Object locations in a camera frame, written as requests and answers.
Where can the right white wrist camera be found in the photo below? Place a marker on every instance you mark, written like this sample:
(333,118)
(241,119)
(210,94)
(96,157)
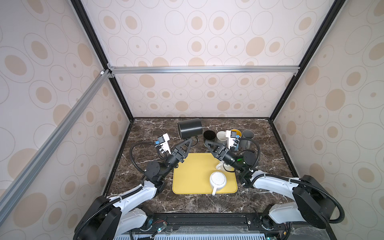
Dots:
(233,139)

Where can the black mug white base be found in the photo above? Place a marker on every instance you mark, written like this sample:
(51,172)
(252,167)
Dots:
(209,135)

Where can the blue mug yellow inside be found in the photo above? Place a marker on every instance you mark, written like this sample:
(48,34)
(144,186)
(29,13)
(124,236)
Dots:
(238,133)

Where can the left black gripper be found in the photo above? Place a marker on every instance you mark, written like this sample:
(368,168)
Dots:
(178,155)

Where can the cream white mug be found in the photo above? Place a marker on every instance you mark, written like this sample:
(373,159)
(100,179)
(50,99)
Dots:
(225,168)

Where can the small grey mug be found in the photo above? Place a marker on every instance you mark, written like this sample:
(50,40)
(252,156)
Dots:
(222,138)

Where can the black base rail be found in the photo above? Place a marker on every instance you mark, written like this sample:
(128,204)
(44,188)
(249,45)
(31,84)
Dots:
(221,227)

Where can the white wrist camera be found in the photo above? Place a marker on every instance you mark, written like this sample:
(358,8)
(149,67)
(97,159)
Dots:
(233,139)
(162,144)

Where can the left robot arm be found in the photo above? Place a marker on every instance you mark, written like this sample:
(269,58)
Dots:
(129,195)

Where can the yellow plastic tray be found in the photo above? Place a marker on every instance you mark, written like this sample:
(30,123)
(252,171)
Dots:
(192,177)

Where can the large grey mug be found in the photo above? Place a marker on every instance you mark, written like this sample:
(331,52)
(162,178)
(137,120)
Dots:
(246,139)

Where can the horizontal aluminium rail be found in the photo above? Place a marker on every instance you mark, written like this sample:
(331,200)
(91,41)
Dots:
(205,70)

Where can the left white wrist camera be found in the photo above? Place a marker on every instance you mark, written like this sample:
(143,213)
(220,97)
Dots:
(162,144)

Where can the left slanted aluminium rail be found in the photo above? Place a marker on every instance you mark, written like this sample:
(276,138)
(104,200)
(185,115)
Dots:
(32,169)

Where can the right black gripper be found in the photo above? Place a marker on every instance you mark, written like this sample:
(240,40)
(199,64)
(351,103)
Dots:
(223,155)

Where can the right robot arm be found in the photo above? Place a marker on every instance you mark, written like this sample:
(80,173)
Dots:
(311,203)

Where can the white mug upside down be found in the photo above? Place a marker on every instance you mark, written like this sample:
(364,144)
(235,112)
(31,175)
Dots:
(218,181)

